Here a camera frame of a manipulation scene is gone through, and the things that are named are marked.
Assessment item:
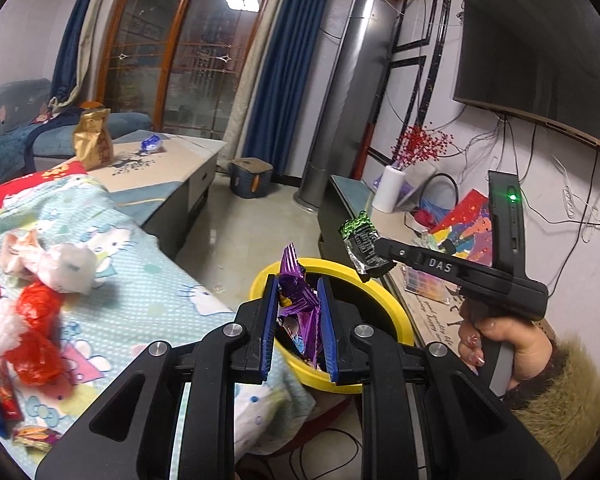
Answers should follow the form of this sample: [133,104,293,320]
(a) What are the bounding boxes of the blue fabric sofa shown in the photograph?
[0,78,152,192]

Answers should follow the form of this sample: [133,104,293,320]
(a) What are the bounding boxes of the blue curtain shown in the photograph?
[242,0,339,179]
[50,0,112,107]

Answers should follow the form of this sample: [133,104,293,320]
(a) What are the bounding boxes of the purple foil wrapper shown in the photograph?
[277,243,326,367]

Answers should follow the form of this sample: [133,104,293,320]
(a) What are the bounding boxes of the grey coffee table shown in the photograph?
[87,129,229,257]

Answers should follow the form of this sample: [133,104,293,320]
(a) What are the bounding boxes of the clear paint palette box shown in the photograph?
[402,261,462,307]

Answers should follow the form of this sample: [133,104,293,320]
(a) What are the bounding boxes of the yellow plastic bin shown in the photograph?
[249,257,415,395]

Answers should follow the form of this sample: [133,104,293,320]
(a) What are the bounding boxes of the colourful striped candy wrapper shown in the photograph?
[12,425,62,450]

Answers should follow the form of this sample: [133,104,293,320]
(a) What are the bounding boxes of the cartoon cat printed blanket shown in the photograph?
[0,172,316,478]

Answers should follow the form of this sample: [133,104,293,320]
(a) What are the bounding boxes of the colourful painting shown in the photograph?
[429,189,497,267]

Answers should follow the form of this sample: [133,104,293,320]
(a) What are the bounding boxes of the dark television cabinet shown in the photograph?
[317,174,461,346]

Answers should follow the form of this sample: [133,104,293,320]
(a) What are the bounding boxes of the silver tower air conditioner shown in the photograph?
[293,0,404,214]

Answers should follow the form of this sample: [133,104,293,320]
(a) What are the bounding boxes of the red berry branches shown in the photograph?
[390,123,454,172]

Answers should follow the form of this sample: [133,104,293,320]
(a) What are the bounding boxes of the person's right hand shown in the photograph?
[456,299,554,392]

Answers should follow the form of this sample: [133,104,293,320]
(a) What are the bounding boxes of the red plastic bag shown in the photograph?
[4,281,67,387]

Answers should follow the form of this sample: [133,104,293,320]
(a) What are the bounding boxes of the grey and orange toolbox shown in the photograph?
[228,158,274,200]

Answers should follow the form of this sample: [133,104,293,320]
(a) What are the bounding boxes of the person's right forearm fur sleeve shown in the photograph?
[500,335,600,463]

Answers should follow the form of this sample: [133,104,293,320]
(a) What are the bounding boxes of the gold foil bag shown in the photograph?
[73,108,114,171]

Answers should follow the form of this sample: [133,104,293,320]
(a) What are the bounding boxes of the red printed cloth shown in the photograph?
[0,160,90,208]

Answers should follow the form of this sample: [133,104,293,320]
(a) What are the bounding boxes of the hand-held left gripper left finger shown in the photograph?
[35,274,281,480]

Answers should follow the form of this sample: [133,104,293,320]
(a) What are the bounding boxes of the green and black wrapper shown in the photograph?
[338,211,397,284]

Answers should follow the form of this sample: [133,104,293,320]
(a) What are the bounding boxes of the white vase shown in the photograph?
[371,165,406,214]

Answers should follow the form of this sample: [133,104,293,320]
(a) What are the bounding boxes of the red snack packet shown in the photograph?
[0,359,25,422]

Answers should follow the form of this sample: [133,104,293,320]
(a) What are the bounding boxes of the black television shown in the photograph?
[452,0,600,157]

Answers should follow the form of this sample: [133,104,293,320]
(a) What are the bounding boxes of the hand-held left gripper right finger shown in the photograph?
[316,276,561,480]

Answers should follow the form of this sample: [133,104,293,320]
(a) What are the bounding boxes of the white and pink plastic bag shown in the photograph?
[0,229,99,295]

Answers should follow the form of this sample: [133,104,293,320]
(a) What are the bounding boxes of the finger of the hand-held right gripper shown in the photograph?
[374,236,401,267]

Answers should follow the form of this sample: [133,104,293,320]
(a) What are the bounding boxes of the wooden framed glass door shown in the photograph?
[94,0,287,142]

